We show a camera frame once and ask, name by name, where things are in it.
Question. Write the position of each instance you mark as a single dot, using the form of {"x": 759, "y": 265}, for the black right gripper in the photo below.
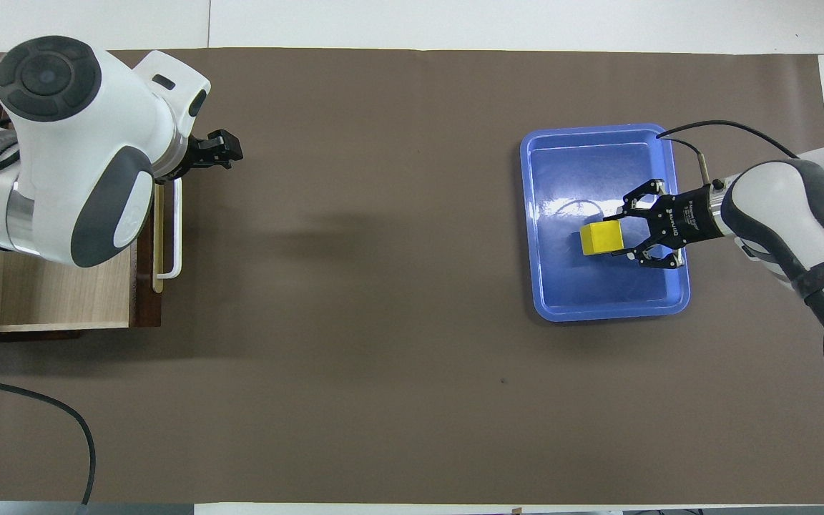
{"x": 691, "y": 214}

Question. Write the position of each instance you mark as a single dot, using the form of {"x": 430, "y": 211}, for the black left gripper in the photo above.
{"x": 187, "y": 155}

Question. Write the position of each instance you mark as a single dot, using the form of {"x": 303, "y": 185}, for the yellow cube block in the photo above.
{"x": 601, "y": 237}

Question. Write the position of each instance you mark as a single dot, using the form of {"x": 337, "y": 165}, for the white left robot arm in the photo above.
{"x": 61, "y": 143}

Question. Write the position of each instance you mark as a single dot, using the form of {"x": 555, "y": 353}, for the blue plastic tray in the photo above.
{"x": 598, "y": 300}

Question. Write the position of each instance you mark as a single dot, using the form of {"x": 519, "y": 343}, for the brown table mat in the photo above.
{"x": 383, "y": 322}

